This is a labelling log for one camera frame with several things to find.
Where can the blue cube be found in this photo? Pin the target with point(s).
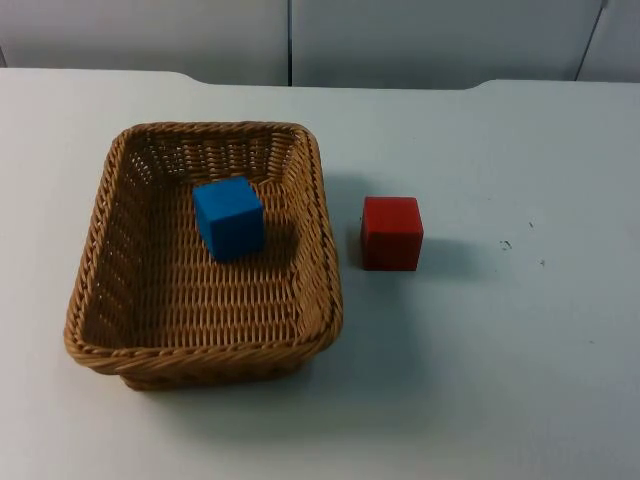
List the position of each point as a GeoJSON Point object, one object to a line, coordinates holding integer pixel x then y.
{"type": "Point", "coordinates": [230, 220]}

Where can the brown wicker basket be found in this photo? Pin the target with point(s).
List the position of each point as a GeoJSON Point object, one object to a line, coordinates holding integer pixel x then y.
{"type": "Point", "coordinates": [200, 310]}

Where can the red cube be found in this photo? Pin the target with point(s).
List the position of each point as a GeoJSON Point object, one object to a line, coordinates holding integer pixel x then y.
{"type": "Point", "coordinates": [392, 235]}

